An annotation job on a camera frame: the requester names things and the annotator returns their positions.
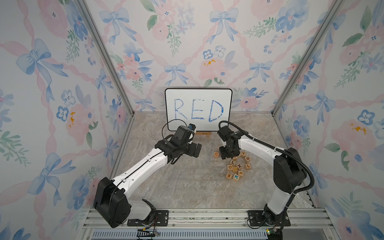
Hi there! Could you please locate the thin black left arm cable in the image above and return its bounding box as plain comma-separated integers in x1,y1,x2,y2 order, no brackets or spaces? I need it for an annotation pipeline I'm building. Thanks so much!
161,119,189,142

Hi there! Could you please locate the wooden block letter L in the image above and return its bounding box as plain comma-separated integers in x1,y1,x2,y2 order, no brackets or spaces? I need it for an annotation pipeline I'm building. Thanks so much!
245,163,252,170

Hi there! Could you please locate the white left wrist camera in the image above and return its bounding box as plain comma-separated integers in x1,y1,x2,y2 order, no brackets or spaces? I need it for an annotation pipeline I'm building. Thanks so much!
188,124,196,132

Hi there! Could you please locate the wooden whiteboard easel stand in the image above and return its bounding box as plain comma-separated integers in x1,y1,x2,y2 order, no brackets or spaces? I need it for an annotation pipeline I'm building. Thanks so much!
195,131,212,138

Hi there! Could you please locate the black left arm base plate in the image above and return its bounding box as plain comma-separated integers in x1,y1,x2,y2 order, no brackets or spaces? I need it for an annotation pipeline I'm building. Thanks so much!
127,210,169,227

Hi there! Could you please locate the whiteboard with blue RED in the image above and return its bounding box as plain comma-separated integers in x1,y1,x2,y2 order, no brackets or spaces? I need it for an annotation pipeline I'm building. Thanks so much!
165,88,233,132

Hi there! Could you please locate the aluminium right corner post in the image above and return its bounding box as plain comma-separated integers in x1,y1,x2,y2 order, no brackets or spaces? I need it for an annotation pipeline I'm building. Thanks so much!
271,0,345,117

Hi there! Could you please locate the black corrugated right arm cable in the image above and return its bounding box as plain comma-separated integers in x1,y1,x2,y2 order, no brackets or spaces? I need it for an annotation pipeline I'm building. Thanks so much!
218,120,315,194

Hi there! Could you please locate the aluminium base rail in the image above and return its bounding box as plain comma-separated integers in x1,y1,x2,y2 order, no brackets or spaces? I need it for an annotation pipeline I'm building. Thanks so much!
78,209,340,240

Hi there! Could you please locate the wooden block letter E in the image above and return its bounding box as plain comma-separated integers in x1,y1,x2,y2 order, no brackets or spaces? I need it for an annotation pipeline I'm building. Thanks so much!
226,173,233,180

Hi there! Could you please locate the aluminium left corner post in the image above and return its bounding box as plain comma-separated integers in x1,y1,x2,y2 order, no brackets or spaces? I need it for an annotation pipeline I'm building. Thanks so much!
74,0,134,117

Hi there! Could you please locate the wooden block letter Y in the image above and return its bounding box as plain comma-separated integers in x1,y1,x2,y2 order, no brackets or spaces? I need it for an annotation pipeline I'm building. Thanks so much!
240,151,247,158

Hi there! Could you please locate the wooden block letter K teal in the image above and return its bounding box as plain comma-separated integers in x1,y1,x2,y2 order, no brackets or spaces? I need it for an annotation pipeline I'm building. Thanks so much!
233,174,240,182

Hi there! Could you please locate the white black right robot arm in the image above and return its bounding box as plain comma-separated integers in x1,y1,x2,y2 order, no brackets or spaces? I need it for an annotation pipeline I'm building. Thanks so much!
217,121,315,227

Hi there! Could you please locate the aluminium corner post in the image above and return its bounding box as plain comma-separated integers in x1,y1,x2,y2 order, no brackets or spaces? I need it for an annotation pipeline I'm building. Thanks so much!
74,0,134,117
271,0,345,117

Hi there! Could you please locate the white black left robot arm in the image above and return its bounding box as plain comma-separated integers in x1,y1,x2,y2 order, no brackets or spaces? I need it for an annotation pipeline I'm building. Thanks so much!
94,124,202,228

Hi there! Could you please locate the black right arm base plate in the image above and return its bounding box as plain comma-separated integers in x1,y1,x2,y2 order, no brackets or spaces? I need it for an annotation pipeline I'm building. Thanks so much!
247,210,291,228

